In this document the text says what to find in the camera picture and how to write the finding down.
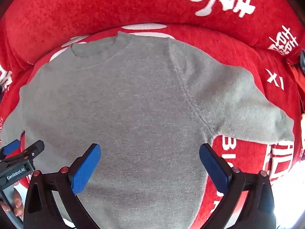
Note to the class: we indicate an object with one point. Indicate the grey sweater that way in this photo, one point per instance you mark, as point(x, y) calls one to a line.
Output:
point(133, 105)

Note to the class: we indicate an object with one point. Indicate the red printed blanket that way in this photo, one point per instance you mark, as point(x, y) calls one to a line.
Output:
point(78, 7)

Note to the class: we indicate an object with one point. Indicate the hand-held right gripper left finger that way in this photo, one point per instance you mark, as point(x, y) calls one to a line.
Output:
point(83, 171)

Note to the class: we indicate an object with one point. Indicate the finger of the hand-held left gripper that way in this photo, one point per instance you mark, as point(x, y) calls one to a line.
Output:
point(33, 149)
point(10, 147)

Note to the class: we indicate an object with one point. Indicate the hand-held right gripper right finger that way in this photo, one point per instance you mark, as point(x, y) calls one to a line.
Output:
point(215, 169)

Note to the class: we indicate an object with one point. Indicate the person's left hand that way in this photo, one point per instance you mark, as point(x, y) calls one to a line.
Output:
point(17, 201)

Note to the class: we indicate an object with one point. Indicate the dark round object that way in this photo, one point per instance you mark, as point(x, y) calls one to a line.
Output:
point(302, 60)

